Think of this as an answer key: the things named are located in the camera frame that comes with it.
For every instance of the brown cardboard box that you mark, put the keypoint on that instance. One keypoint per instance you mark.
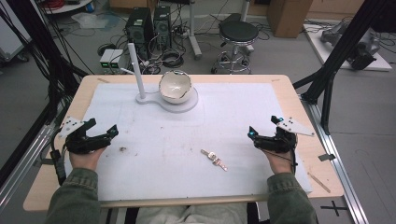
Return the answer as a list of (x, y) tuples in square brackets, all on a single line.
[(288, 17)]

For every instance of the white floor board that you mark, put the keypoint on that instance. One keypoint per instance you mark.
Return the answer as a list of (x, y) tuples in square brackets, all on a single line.
[(378, 63)]

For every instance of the thin wooden stick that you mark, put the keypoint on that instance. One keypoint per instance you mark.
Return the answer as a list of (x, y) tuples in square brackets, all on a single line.
[(319, 182)]

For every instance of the person's left hand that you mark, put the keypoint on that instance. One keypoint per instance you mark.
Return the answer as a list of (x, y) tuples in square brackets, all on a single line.
[(84, 161)]

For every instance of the white eggshell-shaped bowl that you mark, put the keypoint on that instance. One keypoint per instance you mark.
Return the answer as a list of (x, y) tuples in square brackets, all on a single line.
[(175, 84)]

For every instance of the white table mat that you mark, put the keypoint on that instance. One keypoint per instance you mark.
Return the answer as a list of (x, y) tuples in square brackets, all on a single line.
[(186, 130)]

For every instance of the person's right hand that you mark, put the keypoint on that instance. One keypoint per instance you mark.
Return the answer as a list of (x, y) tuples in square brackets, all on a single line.
[(281, 163)]

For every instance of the aluminium rail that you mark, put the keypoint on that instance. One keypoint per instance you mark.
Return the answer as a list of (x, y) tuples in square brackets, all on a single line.
[(21, 168), (339, 161)]

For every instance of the white desk leg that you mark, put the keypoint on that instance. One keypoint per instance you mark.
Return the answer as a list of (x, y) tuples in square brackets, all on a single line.
[(194, 34)]

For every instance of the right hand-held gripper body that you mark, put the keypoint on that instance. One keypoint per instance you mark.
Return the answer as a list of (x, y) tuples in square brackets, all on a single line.
[(277, 143)]

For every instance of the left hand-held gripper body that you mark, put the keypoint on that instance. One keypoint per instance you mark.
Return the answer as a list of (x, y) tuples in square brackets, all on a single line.
[(87, 143)]

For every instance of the clear plastic sheet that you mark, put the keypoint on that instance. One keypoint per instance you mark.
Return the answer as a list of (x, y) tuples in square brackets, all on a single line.
[(90, 20)]

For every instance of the person's legs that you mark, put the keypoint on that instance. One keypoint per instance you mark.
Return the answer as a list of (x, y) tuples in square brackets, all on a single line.
[(193, 214)]

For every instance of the black round stool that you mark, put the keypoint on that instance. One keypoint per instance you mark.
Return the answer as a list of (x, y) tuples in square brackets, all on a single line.
[(238, 31)]

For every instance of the white power supply box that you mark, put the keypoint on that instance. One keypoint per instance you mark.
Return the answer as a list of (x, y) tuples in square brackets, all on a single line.
[(106, 59), (117, 58)]

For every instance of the round white table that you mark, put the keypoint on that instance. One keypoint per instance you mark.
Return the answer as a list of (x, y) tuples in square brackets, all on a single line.
[(71, 6)]

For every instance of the grey robot parts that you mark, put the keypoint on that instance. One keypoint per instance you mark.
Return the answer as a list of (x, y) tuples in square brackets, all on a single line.
[(364, 46)]

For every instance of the black computer tower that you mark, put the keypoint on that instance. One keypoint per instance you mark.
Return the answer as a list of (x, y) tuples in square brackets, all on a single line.
[(162, 26), (138, 26)]

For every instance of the black tape piece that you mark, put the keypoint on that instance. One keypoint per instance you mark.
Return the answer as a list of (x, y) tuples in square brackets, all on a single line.
[(327, 157)]

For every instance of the white stand with pole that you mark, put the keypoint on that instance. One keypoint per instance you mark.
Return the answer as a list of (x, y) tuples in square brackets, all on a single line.
[(138, 77)]

